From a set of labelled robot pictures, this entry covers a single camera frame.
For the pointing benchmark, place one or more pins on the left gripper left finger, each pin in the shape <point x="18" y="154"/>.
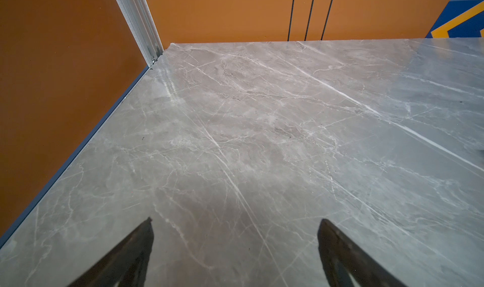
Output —
<point x="126" y="264"/>

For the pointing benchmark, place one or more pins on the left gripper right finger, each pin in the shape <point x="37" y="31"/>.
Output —
<point x="344" y="262"/>

